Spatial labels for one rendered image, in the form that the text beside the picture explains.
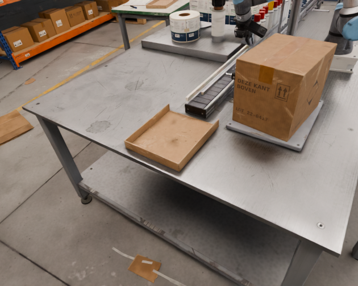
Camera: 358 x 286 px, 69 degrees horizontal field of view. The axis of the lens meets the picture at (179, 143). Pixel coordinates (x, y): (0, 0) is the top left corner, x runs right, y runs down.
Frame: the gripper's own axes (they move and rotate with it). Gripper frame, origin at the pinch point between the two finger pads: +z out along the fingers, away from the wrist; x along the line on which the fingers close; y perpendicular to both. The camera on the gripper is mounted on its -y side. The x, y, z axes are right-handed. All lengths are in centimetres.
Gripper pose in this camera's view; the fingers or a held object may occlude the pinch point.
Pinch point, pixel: (252, 45)
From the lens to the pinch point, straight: 163.3
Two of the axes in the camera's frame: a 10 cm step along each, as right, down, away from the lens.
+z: 3.4, 3.7, 8.6
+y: -8.3, -3.2, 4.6
